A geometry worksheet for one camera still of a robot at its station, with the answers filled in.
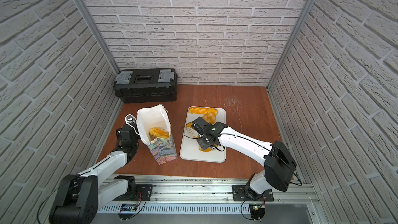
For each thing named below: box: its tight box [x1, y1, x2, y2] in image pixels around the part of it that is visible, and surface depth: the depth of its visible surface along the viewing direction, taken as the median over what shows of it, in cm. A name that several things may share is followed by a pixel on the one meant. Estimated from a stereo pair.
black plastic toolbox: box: [113, 67, 178, 104], surface depth 102 cm
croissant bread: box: [149, 127, 170, 139], surface depth 89 cm
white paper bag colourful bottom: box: [136, 104, 178, 166], surface depth 77 cm
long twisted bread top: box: [189, 107, 219, 115], surface depth 105 cm
